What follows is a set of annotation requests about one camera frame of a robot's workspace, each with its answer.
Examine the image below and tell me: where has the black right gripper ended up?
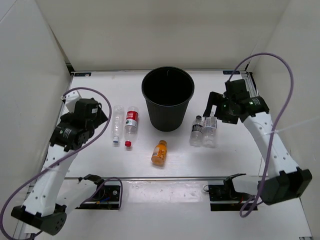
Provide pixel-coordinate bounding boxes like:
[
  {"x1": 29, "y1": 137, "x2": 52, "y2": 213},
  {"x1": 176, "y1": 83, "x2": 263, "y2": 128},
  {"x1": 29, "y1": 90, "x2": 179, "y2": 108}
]
[{"x1": 202, "y1": 92, "x2": 239, "y2": 125}]

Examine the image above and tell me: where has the clear bottle blue cap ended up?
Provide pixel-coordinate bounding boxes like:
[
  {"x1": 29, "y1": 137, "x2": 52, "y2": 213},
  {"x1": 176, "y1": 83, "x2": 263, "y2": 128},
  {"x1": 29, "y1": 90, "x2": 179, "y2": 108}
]
[{"x1": 112, "y1": 105, "x2": 125, "y2": 145}]

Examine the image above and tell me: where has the clear bottle white cap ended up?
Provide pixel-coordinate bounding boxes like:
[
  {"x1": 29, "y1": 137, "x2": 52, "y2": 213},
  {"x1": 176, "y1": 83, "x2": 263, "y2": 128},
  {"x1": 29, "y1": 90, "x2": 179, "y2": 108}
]
[{"x1": 202, "y1": 115, "x2": 217, "y2": 148}]

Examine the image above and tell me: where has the clear bottle black cap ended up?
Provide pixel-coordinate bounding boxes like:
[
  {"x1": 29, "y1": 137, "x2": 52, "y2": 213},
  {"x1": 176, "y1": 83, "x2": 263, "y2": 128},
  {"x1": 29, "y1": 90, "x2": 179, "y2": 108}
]
[{"x1": 189, "y1": 115, "x2": 204, "y2": 147}]

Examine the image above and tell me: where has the clear bottle red label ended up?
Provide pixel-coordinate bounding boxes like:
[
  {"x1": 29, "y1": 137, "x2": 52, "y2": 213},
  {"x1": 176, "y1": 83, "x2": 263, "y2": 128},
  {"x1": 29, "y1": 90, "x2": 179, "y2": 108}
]
[{"x1": 124, "y1": 106, "x2": 139, "y2": 148}]

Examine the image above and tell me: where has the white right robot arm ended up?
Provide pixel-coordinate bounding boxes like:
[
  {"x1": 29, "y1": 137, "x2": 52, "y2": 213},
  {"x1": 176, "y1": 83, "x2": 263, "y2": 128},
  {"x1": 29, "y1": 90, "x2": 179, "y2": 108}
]
[{"x1": 203, "y1": 79, "x2": 313, "y2": 205}]

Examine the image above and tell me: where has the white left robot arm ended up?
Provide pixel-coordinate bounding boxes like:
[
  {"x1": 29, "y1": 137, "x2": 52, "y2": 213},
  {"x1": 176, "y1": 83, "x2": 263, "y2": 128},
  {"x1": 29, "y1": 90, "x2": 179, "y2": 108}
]
[{"x1": 11, "y1": 98, "x2": 108, "y2": 236}]

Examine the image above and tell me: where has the black plastic waste bin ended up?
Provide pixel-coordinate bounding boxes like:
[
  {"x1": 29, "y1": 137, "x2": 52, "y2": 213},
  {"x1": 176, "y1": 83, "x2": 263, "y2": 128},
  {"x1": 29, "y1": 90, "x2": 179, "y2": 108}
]
[{"x1": 141, "y1": 66, "x2": 195, "y2": 132}]

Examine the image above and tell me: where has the white zip tie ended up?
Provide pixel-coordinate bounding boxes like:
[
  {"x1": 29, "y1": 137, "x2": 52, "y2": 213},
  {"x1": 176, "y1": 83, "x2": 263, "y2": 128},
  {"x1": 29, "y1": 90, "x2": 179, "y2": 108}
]
[{"x1": 268, "y1": 121, "x2": 311, "y2": 137}]

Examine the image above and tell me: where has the orange juice bottle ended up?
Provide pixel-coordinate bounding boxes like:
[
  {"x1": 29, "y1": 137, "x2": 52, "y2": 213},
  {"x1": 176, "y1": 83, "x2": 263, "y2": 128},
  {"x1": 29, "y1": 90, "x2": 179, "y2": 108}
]
[{"x1": 151, "y1": 140, "x2": 167, "y2": 167}]

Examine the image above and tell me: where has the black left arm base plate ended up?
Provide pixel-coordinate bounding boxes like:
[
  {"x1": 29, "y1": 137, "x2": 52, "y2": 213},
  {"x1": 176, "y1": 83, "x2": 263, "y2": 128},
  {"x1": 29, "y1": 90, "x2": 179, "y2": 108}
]
[{"x1": 76, "y1": 180, "x2": 122, "y2": 210}]

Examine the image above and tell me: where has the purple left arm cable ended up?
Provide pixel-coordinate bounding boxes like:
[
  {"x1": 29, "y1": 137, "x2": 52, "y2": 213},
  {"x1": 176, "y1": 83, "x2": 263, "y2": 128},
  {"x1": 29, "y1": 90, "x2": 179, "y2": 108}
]
[{"x1": 0, "y1": 86, "x2": 123, "y2": 240}]

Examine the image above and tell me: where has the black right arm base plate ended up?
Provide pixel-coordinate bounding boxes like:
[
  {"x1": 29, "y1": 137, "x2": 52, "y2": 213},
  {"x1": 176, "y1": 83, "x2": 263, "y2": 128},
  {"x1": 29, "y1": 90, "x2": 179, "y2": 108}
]
[{"x1": 203, "y1": 184, "x2": 251, "y2": 212}]

